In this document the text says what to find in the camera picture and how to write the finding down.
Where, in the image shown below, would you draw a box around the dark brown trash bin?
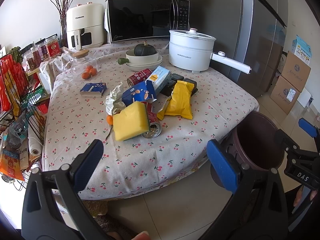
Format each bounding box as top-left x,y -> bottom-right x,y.
217,111 -> 284,185

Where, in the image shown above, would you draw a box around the person's right hand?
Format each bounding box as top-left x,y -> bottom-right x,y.
293,186 -> 318,207

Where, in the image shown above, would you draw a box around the dark spice jar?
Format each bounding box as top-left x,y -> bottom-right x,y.
35,38 -> 49,61

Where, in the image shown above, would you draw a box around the small blue snack box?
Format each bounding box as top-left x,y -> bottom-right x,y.
80,82 -> 107,97

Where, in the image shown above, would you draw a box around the paper towel roll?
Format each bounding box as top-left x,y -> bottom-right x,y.
28,125 -> 43,156

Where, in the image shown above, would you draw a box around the grey refrigerator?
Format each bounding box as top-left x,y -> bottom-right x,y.
189,0 -> 288,97

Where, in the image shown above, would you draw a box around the stacked white plates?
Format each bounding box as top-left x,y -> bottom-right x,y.
126,55 -> 163,72

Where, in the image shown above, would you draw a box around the cardboard box lower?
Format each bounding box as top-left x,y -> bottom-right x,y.
270,75 -> 300,114

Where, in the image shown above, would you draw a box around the orange tangerine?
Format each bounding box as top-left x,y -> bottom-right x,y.
89,68 -> 98,76
86,65 -> 94,73
81,72 -> 91,80

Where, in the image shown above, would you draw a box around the red label jar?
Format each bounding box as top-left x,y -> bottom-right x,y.
46,34 -> 61,59

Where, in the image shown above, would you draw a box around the white electric cooking pot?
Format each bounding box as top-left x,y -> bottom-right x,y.
169,28 -> 251,74

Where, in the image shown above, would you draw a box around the white air fryer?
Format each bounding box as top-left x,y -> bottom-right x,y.
66,2 -> 105,50

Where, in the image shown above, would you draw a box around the black microwave oven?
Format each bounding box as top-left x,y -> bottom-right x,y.
105,0 -> 190,43

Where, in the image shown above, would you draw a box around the light blue milk carton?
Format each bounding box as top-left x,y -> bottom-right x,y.
147,66 -> 171,95

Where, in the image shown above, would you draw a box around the white bowl green handle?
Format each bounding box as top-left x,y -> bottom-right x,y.
118,49 -> 159,64

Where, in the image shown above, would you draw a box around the cardboard box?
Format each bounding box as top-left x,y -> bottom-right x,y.
270,75 -> 300,114
281,52 -> 311,92

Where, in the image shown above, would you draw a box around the crushed red can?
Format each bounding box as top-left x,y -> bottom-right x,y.
142,101 -> 162,139

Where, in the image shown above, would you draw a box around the red drink can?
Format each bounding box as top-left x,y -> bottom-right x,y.
127,69 -> 152,87

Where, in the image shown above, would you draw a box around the glass jar wooden lid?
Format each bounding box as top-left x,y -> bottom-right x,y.
64,49 -> 99,81

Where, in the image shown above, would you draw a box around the orange peel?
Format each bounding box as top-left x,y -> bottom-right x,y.
106,115 -> 113,126

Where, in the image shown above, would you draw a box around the black wire rack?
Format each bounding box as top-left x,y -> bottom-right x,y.
0,47 -> 47,170

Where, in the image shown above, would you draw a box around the black plastic tray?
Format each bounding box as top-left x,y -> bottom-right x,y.
160,73 -> 198,97

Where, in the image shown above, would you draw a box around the cardboard box upper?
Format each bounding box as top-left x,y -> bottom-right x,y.
281,52 -> 311,92

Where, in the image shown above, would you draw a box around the yellow sponge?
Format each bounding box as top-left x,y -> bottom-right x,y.
113,101 -> 150,141

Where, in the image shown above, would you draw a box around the light blue carton box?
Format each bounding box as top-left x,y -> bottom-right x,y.
291,35 -> 312,66

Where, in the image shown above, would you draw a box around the dark green pumpkin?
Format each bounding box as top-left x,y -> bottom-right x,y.
134,41 -> 157,56

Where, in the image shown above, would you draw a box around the silver wrapper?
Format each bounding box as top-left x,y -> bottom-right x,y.
105,81 -> 126,115

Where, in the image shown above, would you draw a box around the cherry print tablecloth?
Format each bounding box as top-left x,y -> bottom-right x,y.
42,40 -> 259,200

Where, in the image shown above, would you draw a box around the dried branches vase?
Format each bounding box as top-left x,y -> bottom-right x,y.
50,0 -> 74,47

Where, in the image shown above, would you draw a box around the yellow snack bag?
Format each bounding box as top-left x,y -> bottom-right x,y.
157,83 -> 193,120

